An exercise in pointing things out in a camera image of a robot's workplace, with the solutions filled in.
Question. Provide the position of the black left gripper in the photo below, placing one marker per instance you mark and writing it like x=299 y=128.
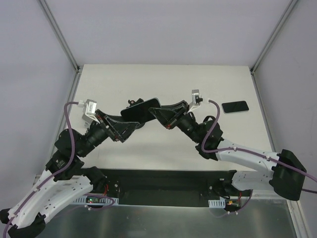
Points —
x=109 y=126

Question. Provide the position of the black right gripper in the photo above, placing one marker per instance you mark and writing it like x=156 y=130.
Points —
x=177 y=117

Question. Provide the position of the green phone black screen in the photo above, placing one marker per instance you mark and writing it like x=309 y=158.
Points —
x=151 y=103

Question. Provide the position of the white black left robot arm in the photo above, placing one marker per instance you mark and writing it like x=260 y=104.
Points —
x=61 y=182

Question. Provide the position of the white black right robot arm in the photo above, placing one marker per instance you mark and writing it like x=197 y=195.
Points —
x=282 y=172

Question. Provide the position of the black phone stand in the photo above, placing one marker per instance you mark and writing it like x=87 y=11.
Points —
x=136 y=112

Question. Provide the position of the black phone on table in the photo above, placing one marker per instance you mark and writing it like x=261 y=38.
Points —
x=235 y=107

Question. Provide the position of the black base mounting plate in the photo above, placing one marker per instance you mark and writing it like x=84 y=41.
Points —
x=167 y=188

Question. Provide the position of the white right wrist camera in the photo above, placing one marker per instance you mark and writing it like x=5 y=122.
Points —
x=196 y=100

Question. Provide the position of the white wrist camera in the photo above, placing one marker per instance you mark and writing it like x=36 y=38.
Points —
x=196 y=100
x=89 y=108

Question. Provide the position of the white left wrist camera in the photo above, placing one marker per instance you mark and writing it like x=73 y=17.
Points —
x=89 y=108

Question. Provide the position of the white left cable duct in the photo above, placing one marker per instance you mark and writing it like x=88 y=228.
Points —
x=99 y=201

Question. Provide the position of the white cable duct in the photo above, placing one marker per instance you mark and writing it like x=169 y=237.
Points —
x=99 y=201
x=220 y=203

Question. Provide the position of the white right cable duct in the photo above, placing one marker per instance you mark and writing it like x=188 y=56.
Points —
x=220 y=203

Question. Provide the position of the right aluminium frame post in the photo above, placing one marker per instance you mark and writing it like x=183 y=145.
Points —
x=274 y=34

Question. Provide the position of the aluminium frame post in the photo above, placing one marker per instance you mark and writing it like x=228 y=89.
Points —
x=58 y=33
x=274 y=34

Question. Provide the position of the left aluminium frame post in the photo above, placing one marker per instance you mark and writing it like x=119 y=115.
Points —
x=58 y=33

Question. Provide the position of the aluminium rail right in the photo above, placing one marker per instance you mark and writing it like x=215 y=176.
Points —
x=266 y=195

